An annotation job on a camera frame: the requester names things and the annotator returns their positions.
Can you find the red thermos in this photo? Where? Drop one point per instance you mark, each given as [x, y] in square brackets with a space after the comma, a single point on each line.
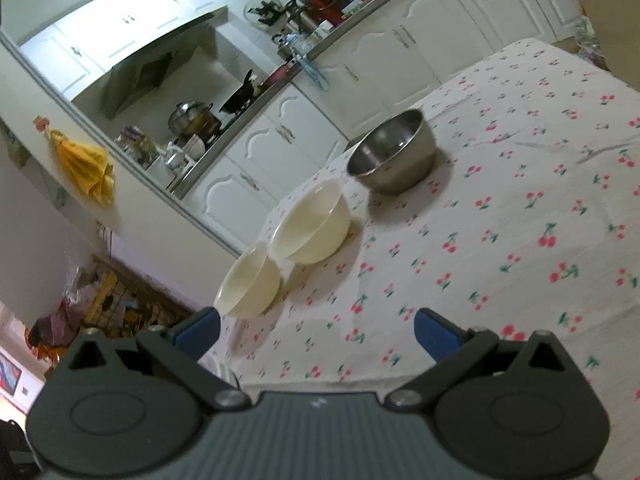
[322, 7]

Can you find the steel kettle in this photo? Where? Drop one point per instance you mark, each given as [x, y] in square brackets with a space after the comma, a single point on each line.
[286, 44]

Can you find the steel stockpot with lid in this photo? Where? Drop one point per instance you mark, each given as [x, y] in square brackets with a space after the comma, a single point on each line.
[192, 120]

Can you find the black frying pan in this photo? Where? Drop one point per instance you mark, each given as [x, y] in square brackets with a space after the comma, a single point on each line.
[237, 97]

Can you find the red wall picture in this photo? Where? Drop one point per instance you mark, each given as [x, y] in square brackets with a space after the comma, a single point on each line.
[10, 372]

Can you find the small round fan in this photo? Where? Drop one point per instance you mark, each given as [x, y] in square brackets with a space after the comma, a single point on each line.
[261, 10]

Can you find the cluttered storage shelf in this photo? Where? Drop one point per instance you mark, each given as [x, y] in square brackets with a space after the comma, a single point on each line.
[115, 305]

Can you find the white kitchen base cabinets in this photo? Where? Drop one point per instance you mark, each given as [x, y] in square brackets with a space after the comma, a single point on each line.
[375, 70]

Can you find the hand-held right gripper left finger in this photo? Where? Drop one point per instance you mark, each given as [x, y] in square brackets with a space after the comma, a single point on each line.
[197, 335]

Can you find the range hood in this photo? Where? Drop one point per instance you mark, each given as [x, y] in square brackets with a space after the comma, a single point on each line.
[150, 65]

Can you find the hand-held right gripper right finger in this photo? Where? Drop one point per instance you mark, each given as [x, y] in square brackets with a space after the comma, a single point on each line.
[437, 335]

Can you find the white wall cabinets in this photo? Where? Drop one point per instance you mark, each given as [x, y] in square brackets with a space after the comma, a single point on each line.
[110, 25]

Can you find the cherry print tablecloth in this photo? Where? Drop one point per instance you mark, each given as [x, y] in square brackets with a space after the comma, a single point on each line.
[500, 200]

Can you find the blue hanging cloth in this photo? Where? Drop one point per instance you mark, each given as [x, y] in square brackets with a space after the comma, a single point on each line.
[312, 72]

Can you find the stainless steel bowl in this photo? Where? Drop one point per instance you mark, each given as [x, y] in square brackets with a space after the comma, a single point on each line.
[395, 160]

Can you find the red wall hook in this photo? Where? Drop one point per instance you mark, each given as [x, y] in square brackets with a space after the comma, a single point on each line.
[42, 124]

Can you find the cream plastic bowl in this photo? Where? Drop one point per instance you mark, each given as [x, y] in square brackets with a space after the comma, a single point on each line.
[250, 285]
[310, 225]

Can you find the yellow towel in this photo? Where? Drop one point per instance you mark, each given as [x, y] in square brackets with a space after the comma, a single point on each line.
[85, 167]

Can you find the grey kitchen countertop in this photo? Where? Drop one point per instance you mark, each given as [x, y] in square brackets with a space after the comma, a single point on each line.
[280, 91]

